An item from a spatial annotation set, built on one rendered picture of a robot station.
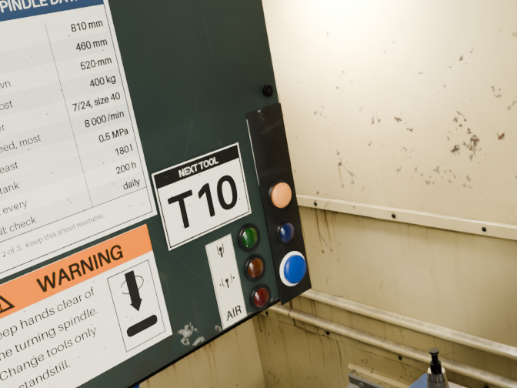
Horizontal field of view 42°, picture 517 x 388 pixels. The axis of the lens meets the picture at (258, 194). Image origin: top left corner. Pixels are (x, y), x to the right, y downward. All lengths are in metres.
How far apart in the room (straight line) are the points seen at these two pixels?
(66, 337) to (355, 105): 1.07
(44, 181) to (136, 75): 0.12
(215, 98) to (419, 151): 0.88
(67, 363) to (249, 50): 0.32
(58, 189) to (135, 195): 0.07
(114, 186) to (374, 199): 1.07
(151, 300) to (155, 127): 0.15
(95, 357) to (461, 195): 0.99
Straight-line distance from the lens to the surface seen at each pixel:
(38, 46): 0.53
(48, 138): 0.53
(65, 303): 0.56
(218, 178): 0.62
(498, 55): 1.31
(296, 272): 0.69
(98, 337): 0.58
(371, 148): 1.52
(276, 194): 0.66
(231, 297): 0.65
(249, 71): 0.64
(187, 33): 0.60
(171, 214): 0.59
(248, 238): 0.64
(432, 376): 1.10
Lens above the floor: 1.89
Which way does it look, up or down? 17 degrees down
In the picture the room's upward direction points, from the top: 10 degrees counter-clockwise
